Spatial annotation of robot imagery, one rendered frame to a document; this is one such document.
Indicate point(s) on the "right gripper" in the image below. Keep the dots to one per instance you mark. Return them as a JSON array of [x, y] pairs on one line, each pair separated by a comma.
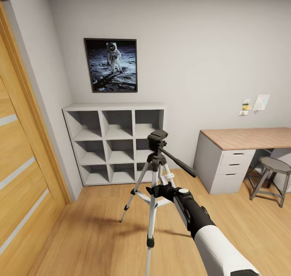
[[159, 190]]

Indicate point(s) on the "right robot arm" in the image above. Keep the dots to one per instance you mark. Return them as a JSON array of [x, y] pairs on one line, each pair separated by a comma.
[[219, 256]]

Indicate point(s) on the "desk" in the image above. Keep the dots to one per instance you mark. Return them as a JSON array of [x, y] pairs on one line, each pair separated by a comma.
[[223, 156]]

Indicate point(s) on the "taboret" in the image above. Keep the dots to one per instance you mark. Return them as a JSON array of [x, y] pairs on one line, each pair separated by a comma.
[[275, 165]]

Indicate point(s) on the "bookcase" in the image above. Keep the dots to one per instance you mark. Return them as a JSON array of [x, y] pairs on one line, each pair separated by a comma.
[[85, 158]]

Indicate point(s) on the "door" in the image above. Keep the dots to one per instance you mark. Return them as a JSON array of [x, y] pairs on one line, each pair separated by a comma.
[[33, 192]]

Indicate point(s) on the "camera tripod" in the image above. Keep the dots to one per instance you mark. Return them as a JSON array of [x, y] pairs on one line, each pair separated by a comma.
[[157, 144]]

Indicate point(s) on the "painting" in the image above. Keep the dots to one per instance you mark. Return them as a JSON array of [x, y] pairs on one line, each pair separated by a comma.
[[112, 64]]

